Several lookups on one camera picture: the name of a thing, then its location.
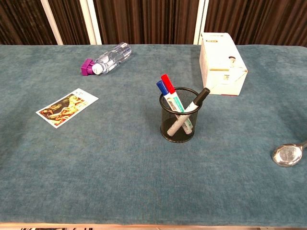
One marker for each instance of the black cap whiteboard marker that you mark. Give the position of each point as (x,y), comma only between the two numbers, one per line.
(201,97)

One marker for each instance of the blue cap whiteboard marker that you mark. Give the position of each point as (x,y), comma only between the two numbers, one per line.
(161,87)

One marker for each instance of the black mesh pen cup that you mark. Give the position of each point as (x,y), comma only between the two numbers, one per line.
(178,136)

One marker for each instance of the red cap whiteboard marker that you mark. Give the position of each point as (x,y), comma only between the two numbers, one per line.
(168,83)

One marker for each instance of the teal velvet table cloth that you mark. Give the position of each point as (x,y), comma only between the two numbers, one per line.
(120,167)

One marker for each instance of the clear plastic water bottle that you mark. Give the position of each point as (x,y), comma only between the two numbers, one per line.
(112,57)

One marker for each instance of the purple plastic block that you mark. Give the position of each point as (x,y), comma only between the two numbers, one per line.
(86,67)

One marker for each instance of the white carton box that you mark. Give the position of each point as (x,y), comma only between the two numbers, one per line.
(223,62)

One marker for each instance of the printed picture card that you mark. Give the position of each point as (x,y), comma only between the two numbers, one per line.
(64,109)

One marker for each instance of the dark brown curtain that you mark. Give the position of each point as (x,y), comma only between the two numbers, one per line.
(148,21)

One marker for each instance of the metal spoon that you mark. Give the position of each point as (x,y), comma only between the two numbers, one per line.
(286,154)

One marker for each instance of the white frame post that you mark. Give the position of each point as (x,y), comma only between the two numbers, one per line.
(201,16)
(91,21)
(51,21)

